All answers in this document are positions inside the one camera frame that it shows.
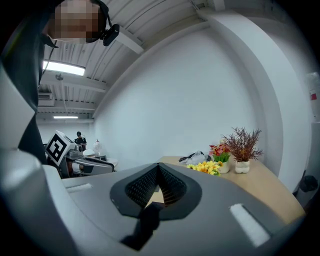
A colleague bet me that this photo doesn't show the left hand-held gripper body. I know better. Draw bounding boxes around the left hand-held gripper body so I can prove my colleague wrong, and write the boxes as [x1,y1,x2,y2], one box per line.
[44,129,85,179]

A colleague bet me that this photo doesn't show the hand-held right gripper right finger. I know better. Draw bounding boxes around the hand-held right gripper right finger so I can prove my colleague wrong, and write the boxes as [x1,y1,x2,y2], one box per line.
[146,162,306,256]

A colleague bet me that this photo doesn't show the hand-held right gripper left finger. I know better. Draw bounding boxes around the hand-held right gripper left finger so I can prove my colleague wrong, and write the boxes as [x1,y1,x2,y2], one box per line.
[62,162,159,256]

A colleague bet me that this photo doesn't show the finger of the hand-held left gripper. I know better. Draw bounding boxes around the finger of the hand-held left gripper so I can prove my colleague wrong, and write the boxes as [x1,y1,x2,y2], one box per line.
[74,162,116,176]
[83,156,116,166]

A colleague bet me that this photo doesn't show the yellow sunflower bunch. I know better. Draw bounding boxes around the yellow sunflower bunch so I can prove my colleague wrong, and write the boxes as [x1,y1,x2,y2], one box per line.
[186,160,222,177]

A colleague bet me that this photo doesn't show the colourful flowers in white pot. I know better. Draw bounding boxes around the colourful flowers in white pot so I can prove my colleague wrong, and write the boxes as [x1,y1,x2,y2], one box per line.
[208,141,232,175]

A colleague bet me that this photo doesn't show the crumpled clear plastic bag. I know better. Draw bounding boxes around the crumpled clear plastic bag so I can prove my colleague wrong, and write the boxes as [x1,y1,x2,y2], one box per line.
[178,150,213,165]

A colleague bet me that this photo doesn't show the ceiling air conditioner unit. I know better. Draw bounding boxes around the ceiling air conditioner unit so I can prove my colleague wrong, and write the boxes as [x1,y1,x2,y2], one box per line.
[37,92,55,107]

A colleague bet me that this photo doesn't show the red-brown plant in white pot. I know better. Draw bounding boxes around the red-brown plant in white pot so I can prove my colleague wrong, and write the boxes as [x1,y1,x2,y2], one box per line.
[223,126,264,175]

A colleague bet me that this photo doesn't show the large rectangular ceiling light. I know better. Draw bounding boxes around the large rectangular ceiling light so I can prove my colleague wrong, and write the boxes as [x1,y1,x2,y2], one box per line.
[42,60,86,77]

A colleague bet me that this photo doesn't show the person's dark clothed torso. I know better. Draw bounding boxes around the person's dark clothed torso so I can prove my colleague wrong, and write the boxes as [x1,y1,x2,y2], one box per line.
[0,9,60,165]

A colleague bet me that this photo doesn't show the bin with black bag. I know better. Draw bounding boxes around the bin with black bag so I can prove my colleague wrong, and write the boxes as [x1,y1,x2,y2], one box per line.
[296,174,319,205]

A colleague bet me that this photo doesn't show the white water dispenser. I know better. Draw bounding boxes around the white water dispenser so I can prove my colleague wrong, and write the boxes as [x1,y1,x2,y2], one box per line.
[303,121,320,181]

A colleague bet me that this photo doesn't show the person's head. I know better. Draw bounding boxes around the person's head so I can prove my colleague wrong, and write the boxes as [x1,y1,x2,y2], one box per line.
[46,0,111,45]

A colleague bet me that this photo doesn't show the clear water dispenser bottle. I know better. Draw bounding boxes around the clear water dispenser bottle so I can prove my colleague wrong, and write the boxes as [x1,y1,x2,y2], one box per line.
[305,71,320,124]

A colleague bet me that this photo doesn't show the thin black cable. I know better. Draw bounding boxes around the thin black cable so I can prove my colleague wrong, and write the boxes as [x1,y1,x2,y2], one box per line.
[37,46,56,88]

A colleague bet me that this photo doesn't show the black head-mounted camera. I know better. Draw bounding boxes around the black head-mounted camera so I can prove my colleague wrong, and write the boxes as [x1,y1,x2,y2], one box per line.
[99,23,121,47]

